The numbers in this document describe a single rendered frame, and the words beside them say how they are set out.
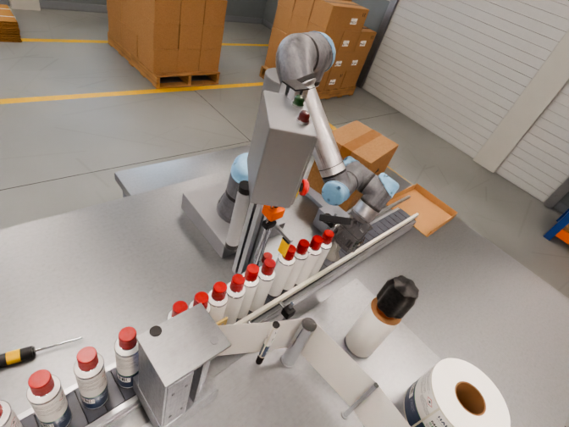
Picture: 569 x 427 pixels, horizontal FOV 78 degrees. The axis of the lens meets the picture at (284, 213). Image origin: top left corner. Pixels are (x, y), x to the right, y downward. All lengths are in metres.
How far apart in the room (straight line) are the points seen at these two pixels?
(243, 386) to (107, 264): 0.56
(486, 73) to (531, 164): 1.24
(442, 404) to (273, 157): 0.70
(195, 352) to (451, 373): 0.66
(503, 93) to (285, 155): 4.59
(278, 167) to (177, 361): 0.41
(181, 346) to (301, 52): 0.76
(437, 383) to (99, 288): 0.95
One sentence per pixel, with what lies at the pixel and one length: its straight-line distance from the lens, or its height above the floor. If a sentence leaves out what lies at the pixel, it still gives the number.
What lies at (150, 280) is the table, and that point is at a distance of 1.18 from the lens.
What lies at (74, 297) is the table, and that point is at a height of 0.83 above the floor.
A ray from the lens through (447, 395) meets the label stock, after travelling 1.03.
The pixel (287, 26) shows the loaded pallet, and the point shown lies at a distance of 4.86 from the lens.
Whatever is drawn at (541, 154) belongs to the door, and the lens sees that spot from 5.14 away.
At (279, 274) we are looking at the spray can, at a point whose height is 0.99.
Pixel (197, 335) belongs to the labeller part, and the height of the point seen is 1.14.
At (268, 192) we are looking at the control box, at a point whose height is 1.32.
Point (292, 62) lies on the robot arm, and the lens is 1.00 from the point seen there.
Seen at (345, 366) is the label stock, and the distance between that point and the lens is 0.91.
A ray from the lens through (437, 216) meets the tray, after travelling 1.95.
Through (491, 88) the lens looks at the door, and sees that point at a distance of 5.21.
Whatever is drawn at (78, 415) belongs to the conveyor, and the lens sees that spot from 0.96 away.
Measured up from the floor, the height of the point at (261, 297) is 0.96.
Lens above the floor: 1.78
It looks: 40 degrees down
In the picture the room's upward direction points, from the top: 20 degrees clockwise
